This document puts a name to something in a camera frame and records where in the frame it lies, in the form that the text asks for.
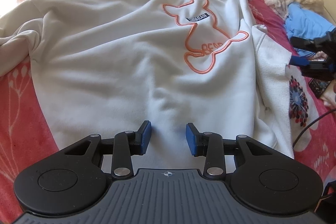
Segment white sweatshirt orange bear outline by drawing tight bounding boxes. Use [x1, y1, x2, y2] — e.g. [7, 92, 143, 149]
[1, 0, 293, 169]

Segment blue folded garment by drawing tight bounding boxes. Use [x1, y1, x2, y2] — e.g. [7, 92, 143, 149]
[283, 2, 336, 57]

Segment pink floral bed blanket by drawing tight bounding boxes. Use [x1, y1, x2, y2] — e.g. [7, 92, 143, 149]
[1, 0, 335, 223]

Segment black cable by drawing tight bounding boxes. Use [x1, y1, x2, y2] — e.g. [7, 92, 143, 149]
[291, 107, 336, 148]

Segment black smartphone lit screen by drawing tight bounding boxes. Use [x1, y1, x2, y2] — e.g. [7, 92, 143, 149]
[309, 79, 330, 98]

